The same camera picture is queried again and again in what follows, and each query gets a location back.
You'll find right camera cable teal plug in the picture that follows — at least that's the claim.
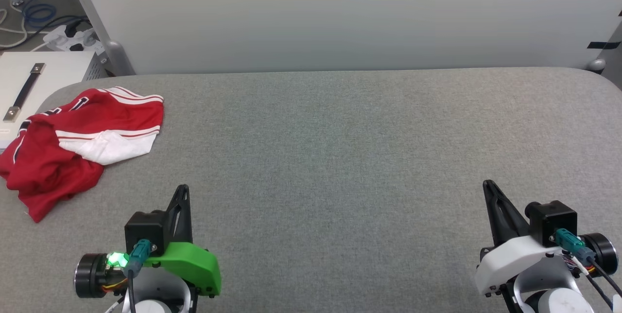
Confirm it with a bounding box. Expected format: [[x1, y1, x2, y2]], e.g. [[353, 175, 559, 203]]
[[554, 228, 622, 311]]

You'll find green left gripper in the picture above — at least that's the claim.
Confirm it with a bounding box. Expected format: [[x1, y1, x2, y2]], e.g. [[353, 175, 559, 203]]
[[74, 184, 222, 299]]

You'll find white floor cable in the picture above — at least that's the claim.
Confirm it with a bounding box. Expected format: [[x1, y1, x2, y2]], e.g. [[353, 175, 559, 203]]
[[0, 7, 30, 49]]

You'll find red Bulls basketball jersey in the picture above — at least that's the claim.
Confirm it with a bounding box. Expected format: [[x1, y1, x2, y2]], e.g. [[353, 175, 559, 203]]
[[0, 87, 164, 223]]

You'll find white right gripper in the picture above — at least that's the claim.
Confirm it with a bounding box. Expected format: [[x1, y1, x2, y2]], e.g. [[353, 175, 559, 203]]
[[474, 180, 619, 299]]

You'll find white equipment case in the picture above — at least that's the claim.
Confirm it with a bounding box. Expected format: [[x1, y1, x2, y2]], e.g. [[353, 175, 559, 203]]
[[0, 51, 108, 154]]

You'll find white power strip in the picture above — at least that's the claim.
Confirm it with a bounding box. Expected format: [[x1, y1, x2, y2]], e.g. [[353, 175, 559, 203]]
[[43, 25, 105, 53]]

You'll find black strap case handle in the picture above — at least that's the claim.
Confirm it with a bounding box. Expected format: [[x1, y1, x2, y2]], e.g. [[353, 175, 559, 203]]
[[3, 63, 46, 122]]

